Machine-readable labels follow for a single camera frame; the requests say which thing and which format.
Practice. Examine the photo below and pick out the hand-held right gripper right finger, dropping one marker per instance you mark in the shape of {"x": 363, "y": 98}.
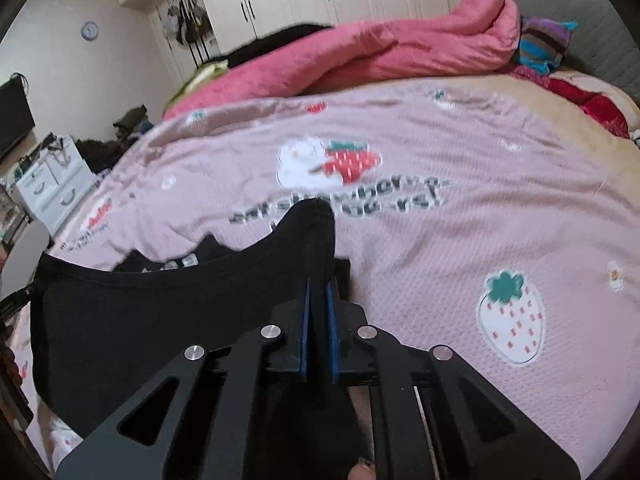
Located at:
{"x": 332, "y": 335}

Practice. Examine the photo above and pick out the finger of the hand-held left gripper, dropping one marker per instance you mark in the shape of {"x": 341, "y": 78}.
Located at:
{"x": 17, "y": 302}

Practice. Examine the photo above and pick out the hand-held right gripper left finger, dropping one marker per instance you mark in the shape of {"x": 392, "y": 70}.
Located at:
{"x": 304, "y": 330}

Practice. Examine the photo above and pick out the black sweatshirt with orange cuffs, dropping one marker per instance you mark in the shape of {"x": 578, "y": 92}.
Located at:
{"x": 125, "y": 320}

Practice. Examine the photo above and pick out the dark clothes pile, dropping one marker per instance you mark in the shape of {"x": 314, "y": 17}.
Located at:
{"x": 107, "y": 152}

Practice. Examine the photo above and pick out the person's right hand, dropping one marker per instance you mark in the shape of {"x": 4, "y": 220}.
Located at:
{"x": 361, "y": 472}

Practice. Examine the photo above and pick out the white drawer cabinet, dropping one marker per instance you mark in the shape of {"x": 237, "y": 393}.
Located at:
{"x": 55, "y": 185}

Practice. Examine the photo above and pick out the pink strawberry print bed sheet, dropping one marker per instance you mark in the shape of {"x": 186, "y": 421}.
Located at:
{"x": 450, "y": 235}

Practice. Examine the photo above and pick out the black television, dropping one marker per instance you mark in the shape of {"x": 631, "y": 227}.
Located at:
{"x": 12, "y": 115}

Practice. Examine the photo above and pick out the yellow green cloth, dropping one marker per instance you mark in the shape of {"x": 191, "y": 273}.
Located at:
{"x": 200, "y": 77}

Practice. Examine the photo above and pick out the pink quilt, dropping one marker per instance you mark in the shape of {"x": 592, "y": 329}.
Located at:
{"x": 375, "y": 50}

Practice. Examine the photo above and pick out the black cloth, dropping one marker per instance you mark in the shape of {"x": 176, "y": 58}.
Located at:
{"x": 270, "y": 42}

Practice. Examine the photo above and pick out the hanging bags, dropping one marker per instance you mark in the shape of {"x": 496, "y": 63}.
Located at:
{"x": 187, "y": 22}

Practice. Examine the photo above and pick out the red blanket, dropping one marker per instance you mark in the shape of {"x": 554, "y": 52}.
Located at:
{"x": 600, "y": 107}

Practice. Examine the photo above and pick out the striped knitted cloth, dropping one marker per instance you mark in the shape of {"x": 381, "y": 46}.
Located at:
{"x": 542, "y": 42}

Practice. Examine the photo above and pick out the grey padded headboard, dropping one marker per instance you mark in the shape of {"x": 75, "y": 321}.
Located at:
{"x": 605, "y": 35}

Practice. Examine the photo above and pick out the round wall clock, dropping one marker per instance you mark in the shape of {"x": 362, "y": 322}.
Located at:
{"x": 90, "y": 30}

